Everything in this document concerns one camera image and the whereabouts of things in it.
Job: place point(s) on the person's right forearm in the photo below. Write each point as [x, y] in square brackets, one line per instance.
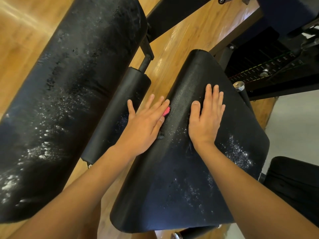
[254, 201]

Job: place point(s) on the person's left hand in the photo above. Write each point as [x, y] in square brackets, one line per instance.
[142, 129]

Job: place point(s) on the person's right hand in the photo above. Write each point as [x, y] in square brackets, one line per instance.
[204, 122]

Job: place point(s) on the pink cleaning cloth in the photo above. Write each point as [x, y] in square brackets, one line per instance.
[166, 111]

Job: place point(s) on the person's left forearm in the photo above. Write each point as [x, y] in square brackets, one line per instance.
[70, 201]

